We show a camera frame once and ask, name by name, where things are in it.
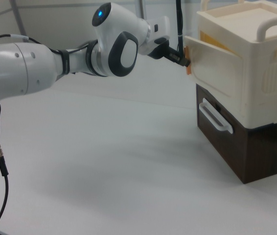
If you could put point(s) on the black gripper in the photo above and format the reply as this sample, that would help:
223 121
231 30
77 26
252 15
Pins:
164 49

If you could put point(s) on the cream cabinet door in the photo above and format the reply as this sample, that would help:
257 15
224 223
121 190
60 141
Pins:
214 73

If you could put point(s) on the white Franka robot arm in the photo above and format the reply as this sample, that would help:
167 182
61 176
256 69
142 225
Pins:
30 71

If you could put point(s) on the cream plastic cabinet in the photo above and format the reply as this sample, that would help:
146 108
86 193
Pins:
263 73

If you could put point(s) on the dark brown drawer box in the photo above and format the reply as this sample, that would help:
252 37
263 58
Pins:
263 151

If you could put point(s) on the black camera stand pole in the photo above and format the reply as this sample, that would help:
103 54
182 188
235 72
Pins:
179 24

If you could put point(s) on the grey partition post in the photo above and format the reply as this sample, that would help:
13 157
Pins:
19 17

